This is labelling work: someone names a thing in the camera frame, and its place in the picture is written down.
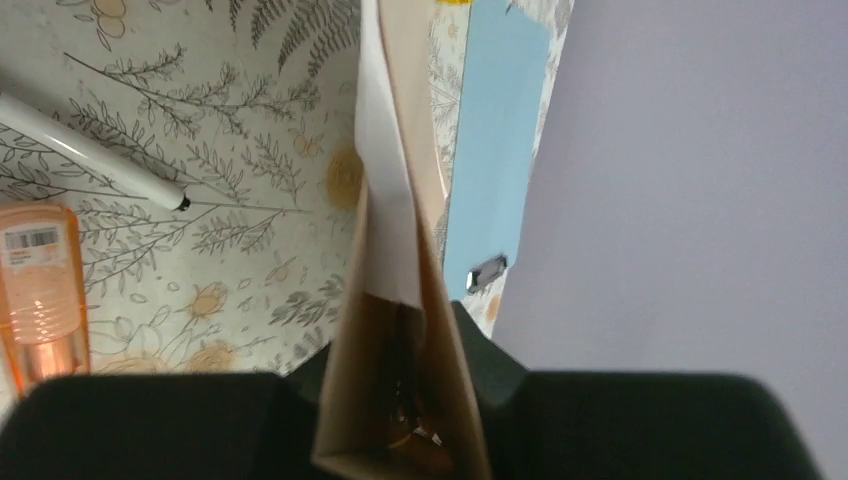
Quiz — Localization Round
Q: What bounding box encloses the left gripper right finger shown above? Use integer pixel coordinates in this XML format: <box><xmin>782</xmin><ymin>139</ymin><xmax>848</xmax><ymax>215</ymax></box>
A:
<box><xmin>452</xmin><ymin>302</ymin><xmax>820</xmax><ymax>479</ymax></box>

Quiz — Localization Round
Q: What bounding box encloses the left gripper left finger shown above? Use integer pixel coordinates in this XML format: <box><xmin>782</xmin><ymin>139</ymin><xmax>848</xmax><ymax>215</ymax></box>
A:
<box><xmin>1</xmin><ymin>350</ymin><xmax>327</xmax><ymax>479</ymax></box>

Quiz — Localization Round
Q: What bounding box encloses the light blue folder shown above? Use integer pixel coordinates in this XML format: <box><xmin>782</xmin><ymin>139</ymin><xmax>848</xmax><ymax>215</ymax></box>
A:
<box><xmin>443</xmin><ymin>1</ymin><xmax>549</xmax><ymax>300</ymax></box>

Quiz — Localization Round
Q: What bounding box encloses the floral patterned desk mat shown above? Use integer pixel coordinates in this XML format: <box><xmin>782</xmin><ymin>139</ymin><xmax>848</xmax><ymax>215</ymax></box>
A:
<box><xmin>1</xmin><ymin>1</ymin><xmax>573</xmax><ymax>375</ymax></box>

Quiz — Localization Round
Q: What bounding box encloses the orange highlighter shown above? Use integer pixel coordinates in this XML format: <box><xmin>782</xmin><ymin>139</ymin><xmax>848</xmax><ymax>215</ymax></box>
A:
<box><xmin>1</xmin><ymin>202</ymin><xmax>91</xmax><ymax>398</ymax></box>

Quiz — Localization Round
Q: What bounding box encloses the black cap white marker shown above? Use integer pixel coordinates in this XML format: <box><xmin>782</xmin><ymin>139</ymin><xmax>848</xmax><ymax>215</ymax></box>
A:
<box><xmin>1</xmin><ymin>90</ymin><xmax>191</xmax><ymax>211</ymax></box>

